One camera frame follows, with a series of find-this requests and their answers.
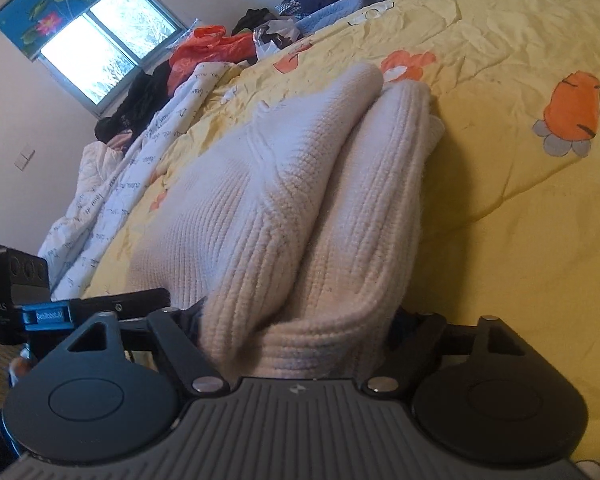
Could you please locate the person's left hand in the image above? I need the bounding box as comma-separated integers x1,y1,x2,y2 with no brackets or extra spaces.
8,349,34,387

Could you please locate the yellow carrot print bed sheet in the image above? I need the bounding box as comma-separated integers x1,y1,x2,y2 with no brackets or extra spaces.
82,0,600,463

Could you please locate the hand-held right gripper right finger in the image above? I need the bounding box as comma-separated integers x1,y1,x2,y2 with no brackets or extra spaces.
362,309,527,399

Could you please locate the black clothes heap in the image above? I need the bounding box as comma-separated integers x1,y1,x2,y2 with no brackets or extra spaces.
93,62,177,144

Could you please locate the clear bag with dark contents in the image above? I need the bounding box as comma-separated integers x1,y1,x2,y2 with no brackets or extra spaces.
252,17,302,62

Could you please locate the window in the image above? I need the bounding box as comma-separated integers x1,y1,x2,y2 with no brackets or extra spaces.
39,0,187,120

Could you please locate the white wall switch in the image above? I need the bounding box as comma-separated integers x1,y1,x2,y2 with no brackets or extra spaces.
13,144,37,170

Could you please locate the white knit sweater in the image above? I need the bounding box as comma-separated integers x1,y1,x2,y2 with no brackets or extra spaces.
127,62,447,380

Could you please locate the lotus print roller blind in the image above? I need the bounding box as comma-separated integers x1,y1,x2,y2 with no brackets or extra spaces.
0,0,145,59

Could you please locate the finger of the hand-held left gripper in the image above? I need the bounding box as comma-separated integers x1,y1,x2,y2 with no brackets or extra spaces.
69,287,173,323

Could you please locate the orange plastic bag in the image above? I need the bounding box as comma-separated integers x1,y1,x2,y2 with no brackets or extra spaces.
167,25,259,92

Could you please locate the white script print quilt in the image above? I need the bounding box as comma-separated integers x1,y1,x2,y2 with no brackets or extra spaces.
37,62,247,299

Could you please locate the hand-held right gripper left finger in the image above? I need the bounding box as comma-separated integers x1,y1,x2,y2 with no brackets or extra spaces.
40,299,231,399

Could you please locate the light blue knit cloth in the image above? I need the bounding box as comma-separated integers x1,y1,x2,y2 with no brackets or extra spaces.
294,0,392,34

